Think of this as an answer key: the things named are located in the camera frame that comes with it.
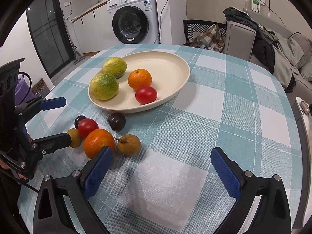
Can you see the orange mandarin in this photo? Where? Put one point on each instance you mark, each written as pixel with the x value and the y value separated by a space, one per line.
pixel 140 79
pixel 97 142

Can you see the white wall socket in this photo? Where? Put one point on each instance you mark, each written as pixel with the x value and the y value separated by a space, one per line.
pixel 68 3

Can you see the purple plastic bag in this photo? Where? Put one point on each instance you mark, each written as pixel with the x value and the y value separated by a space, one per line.
pixel 22 87

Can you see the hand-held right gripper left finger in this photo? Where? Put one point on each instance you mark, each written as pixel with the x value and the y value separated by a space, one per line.
pixel 97 173

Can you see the black framed glass door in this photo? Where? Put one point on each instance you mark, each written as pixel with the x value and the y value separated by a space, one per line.
pixel 46 36

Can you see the plaid cloth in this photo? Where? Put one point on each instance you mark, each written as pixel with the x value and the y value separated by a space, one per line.
pixel 209 37

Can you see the green yellow citrus fruit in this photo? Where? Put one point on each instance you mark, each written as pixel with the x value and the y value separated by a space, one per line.
pixel 114 67
pixel 104 86

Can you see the floor mop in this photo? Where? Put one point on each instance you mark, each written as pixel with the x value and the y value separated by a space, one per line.
pixel 79 58

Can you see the cream round plate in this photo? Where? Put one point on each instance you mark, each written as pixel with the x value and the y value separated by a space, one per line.
pixel 165 75

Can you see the silver metal object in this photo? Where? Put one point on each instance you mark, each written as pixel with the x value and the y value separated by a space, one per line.
pixel 304 107

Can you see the dark jacket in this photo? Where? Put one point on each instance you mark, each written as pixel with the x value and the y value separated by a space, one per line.
pixel 263 51

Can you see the red tomato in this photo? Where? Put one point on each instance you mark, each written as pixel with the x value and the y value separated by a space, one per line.
pixel 87 127
pixel 146 94

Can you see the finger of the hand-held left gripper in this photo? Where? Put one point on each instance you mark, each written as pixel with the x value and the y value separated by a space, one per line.
pixel 53 141
pixel 53 103

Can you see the white round side table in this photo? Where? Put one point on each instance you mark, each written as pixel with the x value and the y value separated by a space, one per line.
pixel 301 121

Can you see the dark purple plum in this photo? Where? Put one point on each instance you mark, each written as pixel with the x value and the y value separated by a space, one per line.
pixel 116 122
pixel 79 120

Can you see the white washing machine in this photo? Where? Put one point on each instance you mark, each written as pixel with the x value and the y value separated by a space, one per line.
pixel 132 24

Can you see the brown longan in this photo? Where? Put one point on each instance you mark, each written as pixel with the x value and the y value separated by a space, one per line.
pixel 129 145
pixel 75 137

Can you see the white kitchen counter cabinet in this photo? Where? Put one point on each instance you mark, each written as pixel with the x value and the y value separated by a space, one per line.
pixel 95 34

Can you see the grey sofa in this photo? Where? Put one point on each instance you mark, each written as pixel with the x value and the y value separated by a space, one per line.
pixel 237 39

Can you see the teal checked tablecloth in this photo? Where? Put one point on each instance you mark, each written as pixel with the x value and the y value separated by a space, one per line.
pixel 219 131

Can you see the patterned cardboard box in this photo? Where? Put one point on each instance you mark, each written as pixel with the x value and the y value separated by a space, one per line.
pixel 39 87

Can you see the grey cushion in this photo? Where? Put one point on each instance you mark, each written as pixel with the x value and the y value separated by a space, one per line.
pixel 298 46
pixel 307 70

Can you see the black patterned chair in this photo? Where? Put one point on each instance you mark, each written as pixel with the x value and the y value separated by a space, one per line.
pixel 191 29

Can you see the grey garment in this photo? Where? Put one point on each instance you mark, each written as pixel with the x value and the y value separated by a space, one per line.
pixel 282 63

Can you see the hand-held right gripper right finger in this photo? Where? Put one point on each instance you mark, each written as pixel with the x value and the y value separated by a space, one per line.
pixel 225 173

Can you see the chrome faucet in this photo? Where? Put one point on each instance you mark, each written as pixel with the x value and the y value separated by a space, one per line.
pixel 98 0

